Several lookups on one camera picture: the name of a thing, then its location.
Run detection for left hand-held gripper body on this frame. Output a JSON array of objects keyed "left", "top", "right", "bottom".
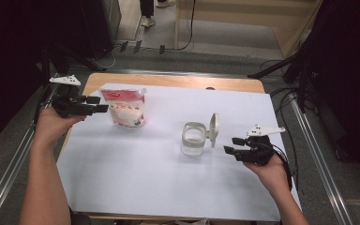
[{"left": 49, "top": 74, "right": 92, "bottom": 119}]

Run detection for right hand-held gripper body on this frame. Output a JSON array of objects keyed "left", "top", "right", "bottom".
[{"left": 234, "top": 124, "right": 286, "bottom": 167}]

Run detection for red and white powder pouch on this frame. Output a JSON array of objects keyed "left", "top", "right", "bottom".
[{"left": 98, "top": 87, "right": 148, "bottom": 128}]

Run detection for jar with white hinged lid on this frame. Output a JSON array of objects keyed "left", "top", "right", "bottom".
[{"left": 180, "top": 112, "right": 220, "bottom": 157}]

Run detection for person's right hand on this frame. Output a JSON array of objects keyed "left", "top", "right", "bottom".
[{"left": 243, "top": 154, "right": 291, "bottom": 195}]

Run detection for person's left hand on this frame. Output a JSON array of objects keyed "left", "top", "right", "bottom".
[{"left": 32, "top": 106, "right": 87, "bottom": 148}]

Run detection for black metal stand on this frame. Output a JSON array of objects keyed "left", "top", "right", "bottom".
[{"left": 38, "top": 40, "right": 109, "bottom": 104}]

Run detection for white paper sheet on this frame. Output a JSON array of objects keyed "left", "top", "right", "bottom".
[{"left": 55, "top": 82, "right": 303, "bottom": 222}]

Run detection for wooden table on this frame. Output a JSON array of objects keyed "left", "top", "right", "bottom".
[{"left": 55, "top": 72, "right": 303, "bottom": 221}]

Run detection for black cabinet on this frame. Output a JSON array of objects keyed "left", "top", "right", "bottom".
[{"left": 78, "top": 0, "right": 122, "bottom": 61}]

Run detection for black tripod stand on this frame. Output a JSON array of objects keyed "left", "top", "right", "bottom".
[{"left": 247, "top": 0, "right": 360, "bottom": 111}]

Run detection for light wooden shelf unit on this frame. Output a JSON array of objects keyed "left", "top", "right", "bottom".
[{"left": 173, "top": 0, "right": 323, "bottom": 59}]

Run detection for left hand-held gripper black cable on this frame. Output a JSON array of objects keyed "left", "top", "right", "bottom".
[{"left": 32, "top": 82, "right": 61, "bottom": 127}]

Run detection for hand-held gripper black cable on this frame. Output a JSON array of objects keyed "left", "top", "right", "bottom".
[
  {"left": 32, "top": 82, "right": 61, "bottom": 127},
  {"left": 270, "top": 143, "right": 294, "bottom": 192}
]

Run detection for right hand-held gripper black cable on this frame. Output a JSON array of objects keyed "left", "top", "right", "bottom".
[{"left": 270, "top": 143, "right": 294, "bottom": 192}]

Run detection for grey floor cable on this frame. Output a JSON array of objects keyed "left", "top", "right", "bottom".
[{"left": 92, "top": 45, "right": 123, "bottom": 71}]

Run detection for black floor cables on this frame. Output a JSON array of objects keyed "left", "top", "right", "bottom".
[{"left": 268, "top": 87, "right": 302, "bottom": 190}]

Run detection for metal floor rail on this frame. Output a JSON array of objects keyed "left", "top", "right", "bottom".
[
  {"left": 289, "top": 93, "right": 354, "bottom": 225},
  {"left": 0, "top": 73, "right": 61, "bottom": 225}
]

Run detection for thin black hanging cable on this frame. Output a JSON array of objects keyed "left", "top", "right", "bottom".
[{"left": 176, "top": 0, "right": 198, "bottom": 52}]

